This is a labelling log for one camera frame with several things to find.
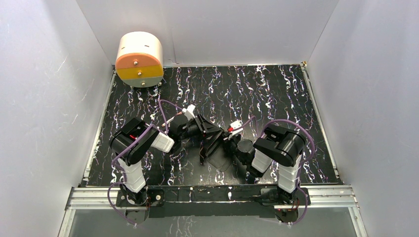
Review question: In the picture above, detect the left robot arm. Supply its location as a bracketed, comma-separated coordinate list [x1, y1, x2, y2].
[110, 112, 225, 205]

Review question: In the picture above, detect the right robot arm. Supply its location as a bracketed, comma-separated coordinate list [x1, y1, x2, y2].
[223, 121, 307, 204]

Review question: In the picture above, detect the pink white marker pen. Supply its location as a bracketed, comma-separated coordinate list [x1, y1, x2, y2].
[162, 112, 182, 127]

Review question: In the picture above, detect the round cream drawer cabinet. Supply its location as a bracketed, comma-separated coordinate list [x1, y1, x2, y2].
[115, 32, 164, 88]

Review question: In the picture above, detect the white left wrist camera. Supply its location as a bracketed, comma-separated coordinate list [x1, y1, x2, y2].
[182, 104, 196, 121]

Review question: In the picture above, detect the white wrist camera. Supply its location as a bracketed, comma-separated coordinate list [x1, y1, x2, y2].
[182, 104, 196, 121]
[227, 120, 243, 139]

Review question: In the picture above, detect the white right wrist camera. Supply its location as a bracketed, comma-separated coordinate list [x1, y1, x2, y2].
[227, 120, 243, 139]

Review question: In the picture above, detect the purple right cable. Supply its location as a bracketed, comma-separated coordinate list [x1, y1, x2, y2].
[230, 116, 316, 226]

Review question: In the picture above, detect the aluminium front rail frame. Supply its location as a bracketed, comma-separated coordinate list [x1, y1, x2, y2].
[59, 184, 367, 237]

